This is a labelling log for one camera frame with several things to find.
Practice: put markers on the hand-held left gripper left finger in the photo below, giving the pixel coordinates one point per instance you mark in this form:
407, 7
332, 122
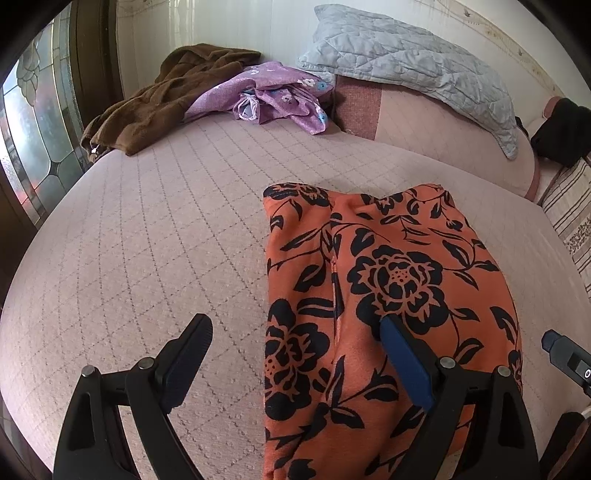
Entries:
182, 369

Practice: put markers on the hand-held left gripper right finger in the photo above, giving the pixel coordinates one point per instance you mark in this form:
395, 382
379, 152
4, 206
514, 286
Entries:
408, 364

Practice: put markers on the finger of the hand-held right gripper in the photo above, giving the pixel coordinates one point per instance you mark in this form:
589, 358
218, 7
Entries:
570, 360

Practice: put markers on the orange black floral garment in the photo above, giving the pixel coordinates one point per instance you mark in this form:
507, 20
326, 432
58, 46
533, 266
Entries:
369, 286

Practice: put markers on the pink quilted bed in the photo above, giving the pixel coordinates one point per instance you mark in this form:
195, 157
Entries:
152, 240

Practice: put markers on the striped floral cushion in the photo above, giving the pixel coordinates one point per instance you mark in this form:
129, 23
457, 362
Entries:
572, 217

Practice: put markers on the pink bolster cushion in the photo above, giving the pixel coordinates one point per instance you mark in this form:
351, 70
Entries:
429, 134

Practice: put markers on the brown blanket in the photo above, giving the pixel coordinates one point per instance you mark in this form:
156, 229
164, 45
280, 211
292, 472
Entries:
161, 101

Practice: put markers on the brown stained glass door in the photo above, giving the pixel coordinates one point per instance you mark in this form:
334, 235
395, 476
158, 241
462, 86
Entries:
41, 120

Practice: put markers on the purple floral cloth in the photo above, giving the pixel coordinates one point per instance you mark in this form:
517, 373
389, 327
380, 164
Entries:
268, 94

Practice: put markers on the grey quilted pillow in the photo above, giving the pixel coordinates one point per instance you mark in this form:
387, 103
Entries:
406, 60

